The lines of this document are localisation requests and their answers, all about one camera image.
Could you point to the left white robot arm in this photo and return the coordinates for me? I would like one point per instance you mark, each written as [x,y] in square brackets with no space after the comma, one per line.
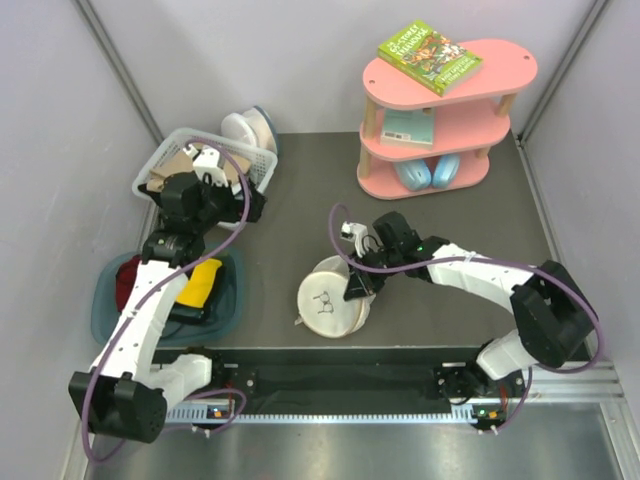
[121,395]

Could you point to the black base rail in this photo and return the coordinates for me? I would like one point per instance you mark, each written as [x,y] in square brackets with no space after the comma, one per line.
[355,380]

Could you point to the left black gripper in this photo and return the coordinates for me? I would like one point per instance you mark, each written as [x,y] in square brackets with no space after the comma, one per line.
[237,207]

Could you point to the white mesh laundry bag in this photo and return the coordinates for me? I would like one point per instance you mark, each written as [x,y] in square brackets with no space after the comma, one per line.
[321,306]

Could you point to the beige folded cloth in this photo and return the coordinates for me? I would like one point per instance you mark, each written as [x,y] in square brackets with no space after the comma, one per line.
[182,162]

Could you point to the teal book on shelf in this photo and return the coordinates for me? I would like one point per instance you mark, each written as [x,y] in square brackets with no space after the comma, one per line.
[413,128]

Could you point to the dark red knit cloth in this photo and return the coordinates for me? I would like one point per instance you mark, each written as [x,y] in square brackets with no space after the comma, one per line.
[125,280]

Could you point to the yellow cloth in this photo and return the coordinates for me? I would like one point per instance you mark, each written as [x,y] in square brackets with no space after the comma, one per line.
[200,285]

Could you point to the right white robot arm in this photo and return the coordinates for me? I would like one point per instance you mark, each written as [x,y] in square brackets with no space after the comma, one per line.
[552,316]

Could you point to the pink three-tier shelf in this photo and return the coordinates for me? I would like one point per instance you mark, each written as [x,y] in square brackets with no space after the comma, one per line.
[469,120]

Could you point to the teal plastic tub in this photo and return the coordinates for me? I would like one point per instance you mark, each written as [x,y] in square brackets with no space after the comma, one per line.
[225,311]

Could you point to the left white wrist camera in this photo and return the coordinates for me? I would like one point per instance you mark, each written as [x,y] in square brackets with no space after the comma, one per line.
[207,165]

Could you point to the white plastic basket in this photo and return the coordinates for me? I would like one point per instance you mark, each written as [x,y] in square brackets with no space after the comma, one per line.
[255,167]

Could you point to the light blue headphones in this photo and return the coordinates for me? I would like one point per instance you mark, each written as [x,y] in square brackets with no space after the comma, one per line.
[418,174]

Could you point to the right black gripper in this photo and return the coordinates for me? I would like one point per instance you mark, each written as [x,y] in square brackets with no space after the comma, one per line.
[359,285]

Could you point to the green paperback book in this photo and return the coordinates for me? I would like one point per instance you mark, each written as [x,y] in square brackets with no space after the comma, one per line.
[429,57]

